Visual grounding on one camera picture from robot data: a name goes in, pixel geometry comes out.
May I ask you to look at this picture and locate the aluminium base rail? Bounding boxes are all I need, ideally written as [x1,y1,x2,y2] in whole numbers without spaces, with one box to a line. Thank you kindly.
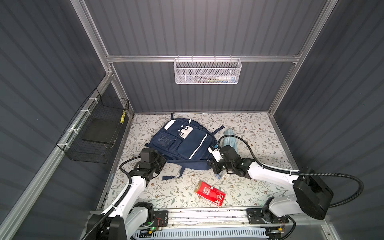
[86,206,328,229]

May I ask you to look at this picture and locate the light teal pencil pouch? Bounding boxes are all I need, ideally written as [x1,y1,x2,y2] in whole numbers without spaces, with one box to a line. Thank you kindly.
[222,129,239,153]

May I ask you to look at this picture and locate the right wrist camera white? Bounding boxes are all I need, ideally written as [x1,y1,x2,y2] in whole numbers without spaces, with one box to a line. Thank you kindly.
[208,145,223,163]

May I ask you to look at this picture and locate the floral table mat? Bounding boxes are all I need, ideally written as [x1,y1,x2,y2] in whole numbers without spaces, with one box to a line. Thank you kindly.
[103,112,296,210]

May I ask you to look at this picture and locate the black wire wall basket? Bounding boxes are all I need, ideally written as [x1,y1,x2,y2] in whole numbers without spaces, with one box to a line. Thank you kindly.
[57,92,130,164]

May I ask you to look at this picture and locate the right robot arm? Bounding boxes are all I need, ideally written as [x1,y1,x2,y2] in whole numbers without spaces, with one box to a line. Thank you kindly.
[208,145,364,223]

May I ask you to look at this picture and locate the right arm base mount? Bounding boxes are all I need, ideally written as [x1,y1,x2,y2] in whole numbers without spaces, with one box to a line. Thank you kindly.
[246,208,289,225]

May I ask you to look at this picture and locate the clear pack of pens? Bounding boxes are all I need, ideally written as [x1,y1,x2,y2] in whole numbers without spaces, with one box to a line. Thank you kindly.
[216,171,226,180]

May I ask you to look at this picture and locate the red paper box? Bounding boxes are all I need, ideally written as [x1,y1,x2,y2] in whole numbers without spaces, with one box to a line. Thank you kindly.
[195,181,226,207]

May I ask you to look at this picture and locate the navy blue student backpack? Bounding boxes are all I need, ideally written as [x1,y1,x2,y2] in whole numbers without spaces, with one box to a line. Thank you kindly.
[145,114,225,178]

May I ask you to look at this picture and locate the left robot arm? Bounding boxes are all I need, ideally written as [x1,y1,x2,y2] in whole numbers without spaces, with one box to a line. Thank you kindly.
[82,148,167,240]

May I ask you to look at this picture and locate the white wire mesh basket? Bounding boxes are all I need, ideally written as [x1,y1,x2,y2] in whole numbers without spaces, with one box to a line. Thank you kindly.
[173,57,242,85]

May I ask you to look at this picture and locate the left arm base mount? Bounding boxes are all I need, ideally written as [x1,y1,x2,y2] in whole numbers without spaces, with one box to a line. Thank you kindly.
[140,210,169,228]

